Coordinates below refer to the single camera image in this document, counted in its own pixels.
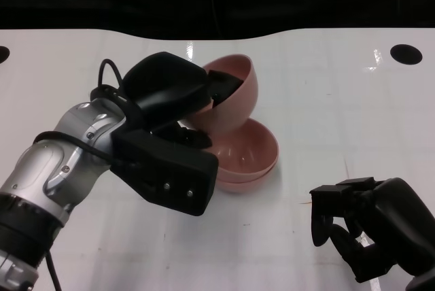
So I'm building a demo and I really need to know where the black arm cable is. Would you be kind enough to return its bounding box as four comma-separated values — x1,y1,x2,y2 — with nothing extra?
33,58,145,291

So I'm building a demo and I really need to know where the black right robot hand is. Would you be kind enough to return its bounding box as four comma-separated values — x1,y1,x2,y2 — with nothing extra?
309,177,435,285

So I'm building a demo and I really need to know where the pink plastic bowl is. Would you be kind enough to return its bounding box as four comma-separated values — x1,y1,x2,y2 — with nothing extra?
185,54,261,136
207,117,280,184
213,165,276,194

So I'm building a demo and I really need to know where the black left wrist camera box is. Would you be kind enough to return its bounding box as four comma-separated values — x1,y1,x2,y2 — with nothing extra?
110,126,220,218

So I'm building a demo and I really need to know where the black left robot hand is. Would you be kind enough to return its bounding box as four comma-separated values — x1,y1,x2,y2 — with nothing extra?
122,52,244,151

